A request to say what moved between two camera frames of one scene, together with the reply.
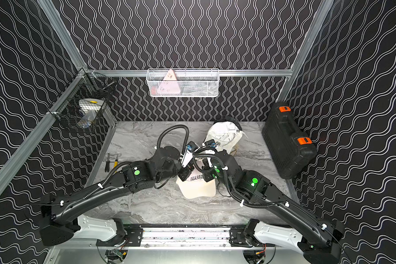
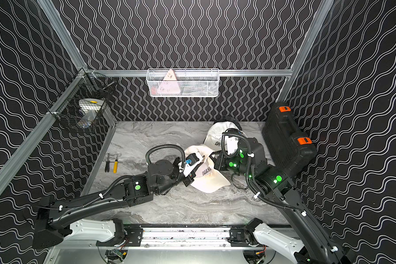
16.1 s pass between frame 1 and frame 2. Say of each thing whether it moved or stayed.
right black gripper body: moved
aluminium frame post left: stayed
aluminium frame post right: stayed
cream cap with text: moved
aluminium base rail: stayed
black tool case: stayed
